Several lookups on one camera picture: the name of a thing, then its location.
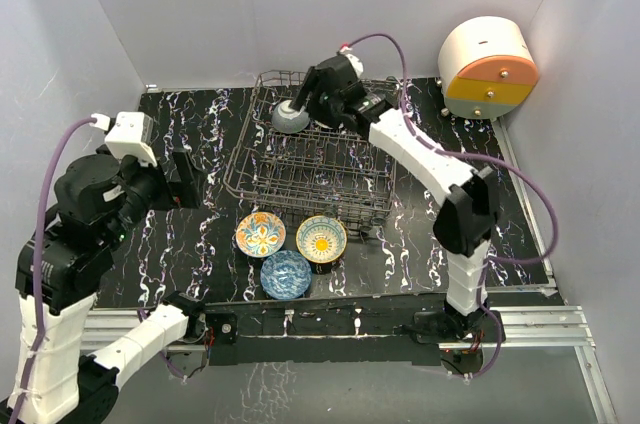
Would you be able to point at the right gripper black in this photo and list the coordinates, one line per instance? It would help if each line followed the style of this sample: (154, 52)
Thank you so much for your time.
(307, 88)

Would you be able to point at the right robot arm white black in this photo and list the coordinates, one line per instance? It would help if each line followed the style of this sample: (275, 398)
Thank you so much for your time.
(467, 198)

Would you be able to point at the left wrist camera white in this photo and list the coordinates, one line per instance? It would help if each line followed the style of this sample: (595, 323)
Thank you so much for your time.
(131, 136)

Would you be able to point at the grey wire dish rack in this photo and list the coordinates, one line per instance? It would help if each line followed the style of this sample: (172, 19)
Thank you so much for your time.
(318, 171)

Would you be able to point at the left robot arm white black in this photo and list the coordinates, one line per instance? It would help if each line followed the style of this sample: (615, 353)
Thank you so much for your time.
(99, 201)

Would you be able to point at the yellow sun pattern bowl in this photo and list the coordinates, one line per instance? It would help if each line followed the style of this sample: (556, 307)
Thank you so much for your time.
(321, 239)

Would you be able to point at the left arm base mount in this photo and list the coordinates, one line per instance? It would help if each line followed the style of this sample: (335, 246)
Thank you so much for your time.
(221, 328)

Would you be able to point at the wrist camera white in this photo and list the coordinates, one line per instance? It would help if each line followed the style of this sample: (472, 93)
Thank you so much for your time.
(131, 136)
(355, 62)

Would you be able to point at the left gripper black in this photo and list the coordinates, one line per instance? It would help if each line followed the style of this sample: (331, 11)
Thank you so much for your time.
(184, 190)

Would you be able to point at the orange flower green leaf bowl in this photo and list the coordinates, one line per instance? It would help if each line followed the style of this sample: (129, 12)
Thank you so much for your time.
(327, 127)

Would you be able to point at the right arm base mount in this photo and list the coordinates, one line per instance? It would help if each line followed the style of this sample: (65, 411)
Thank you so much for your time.
(431, 327)

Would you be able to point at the grey speckled bowl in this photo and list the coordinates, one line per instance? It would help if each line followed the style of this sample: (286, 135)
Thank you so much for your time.
(287, 120)

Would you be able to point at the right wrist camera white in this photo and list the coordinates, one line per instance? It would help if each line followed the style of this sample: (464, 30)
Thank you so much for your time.
(355, 62)

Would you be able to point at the round three-colour drawer unit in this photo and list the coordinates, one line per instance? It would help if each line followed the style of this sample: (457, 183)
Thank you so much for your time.
(486, 69)

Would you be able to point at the orange blue floral bowl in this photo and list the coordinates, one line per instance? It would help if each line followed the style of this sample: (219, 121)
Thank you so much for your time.
(260, 234)

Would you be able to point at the aluminium frame rail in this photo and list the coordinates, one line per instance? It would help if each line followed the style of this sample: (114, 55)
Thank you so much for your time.
(330, 361)

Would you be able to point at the blue white pattern bowl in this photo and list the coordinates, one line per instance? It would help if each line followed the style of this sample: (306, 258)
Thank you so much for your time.
(285, 275)

